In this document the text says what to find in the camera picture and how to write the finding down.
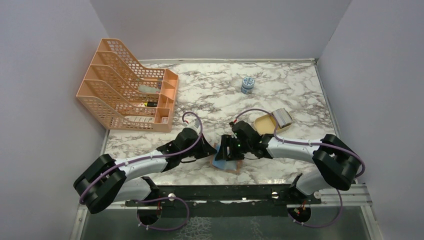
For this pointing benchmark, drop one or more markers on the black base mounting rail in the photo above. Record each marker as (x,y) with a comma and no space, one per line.
(214,201)

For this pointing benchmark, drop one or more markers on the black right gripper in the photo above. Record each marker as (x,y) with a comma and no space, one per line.
(227,141)

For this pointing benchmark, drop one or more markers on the tan leather card holder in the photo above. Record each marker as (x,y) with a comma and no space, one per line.
(231,166)

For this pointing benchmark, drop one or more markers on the orange plastic file organizer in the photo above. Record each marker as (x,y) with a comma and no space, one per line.
(116,82)

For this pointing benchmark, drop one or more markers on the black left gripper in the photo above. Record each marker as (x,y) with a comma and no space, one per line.
(206,149)

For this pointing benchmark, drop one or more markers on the small blue white jar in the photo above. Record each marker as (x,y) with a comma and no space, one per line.
(247,85)

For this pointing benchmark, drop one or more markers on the yellow black marker pen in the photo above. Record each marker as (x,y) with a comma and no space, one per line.
(148,104)

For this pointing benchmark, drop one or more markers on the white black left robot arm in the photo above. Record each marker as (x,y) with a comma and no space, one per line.
(108,180)

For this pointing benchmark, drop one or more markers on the white boxes in organizer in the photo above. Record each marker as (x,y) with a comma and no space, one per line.
(140,119)

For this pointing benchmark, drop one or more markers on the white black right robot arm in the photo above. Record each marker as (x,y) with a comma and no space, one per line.
(336,164)

